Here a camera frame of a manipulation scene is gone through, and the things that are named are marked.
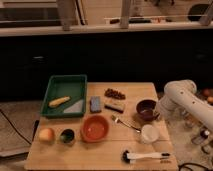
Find green plastic tray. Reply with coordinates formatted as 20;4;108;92
41;75;87;118

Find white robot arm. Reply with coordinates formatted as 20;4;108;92
156;80;213;131

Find orange bowl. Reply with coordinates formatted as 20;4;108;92
80;115;109;143

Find metal fork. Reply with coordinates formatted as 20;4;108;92
111;115;141;133

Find bunch of dark grapes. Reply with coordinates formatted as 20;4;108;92
104;88;126;100

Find wooden table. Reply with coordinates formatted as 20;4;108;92
25;83;178;171

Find black cable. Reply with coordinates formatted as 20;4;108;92
0;108;33;146

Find blue sponge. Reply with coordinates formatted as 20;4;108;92
90;96;101;113

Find yellow corn cob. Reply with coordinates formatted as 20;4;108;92
48;96;70;108

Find grey triangular cloth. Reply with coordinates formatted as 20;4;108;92
64;100;83;113

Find dark brown bowl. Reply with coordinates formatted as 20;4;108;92
136;99;158;122

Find white dish brush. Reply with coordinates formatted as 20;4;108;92
122;150;170;163

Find apple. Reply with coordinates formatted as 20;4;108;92
39;128;55;143

